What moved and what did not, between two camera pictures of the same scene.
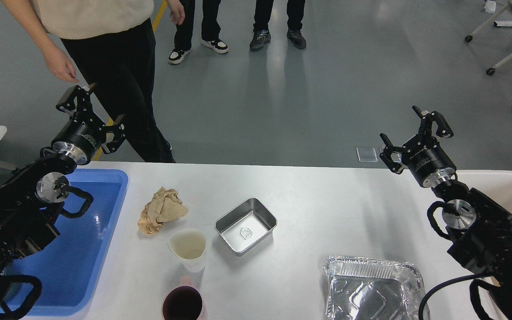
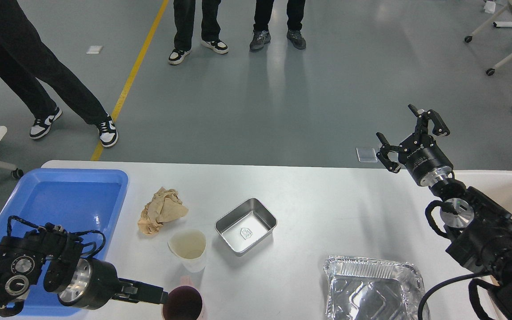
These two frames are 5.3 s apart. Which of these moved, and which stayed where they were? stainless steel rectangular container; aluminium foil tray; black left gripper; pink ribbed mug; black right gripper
Moved: black left gripper
Stayed: pink ribbed mug; aluminium foil tray; black right gripper; stainless steel rectangular container
